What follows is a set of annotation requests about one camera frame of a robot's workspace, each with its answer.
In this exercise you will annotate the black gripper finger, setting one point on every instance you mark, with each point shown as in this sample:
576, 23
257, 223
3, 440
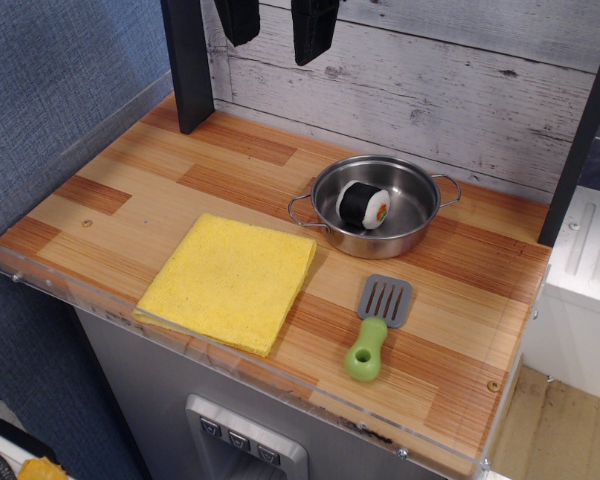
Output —
314, 24
240, 19

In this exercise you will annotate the yellow cloth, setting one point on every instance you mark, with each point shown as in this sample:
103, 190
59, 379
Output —
230, 281

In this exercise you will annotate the plush sushi roll toy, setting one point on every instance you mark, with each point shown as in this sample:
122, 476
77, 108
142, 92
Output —
363, 205

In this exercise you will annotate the stainless steel pot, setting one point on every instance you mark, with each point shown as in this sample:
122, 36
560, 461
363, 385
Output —
415, 201

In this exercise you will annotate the grey green toy spatula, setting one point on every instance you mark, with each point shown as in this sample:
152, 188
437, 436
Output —
383, 305

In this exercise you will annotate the clear acrylic table guard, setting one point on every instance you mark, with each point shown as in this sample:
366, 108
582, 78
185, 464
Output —
99, 189

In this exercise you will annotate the grey toy kitchen cabinet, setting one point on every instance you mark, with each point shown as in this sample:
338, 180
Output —
151, 376

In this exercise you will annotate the white ridged side counter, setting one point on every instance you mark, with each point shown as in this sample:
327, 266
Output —
562, 338

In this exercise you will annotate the silver dispenser button panel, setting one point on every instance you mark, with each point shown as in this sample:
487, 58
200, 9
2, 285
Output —
231, 446

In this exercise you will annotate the yellow object bottom corner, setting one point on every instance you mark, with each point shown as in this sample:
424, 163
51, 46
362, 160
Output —
41, 469

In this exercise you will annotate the dark grey left post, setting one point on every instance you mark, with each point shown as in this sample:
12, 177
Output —
186, 43

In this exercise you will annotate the dark grey post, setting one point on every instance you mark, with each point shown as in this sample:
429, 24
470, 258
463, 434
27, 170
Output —
573, 167
186, 43

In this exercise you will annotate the dark grey right post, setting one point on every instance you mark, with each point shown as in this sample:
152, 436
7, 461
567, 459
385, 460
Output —
573, 167

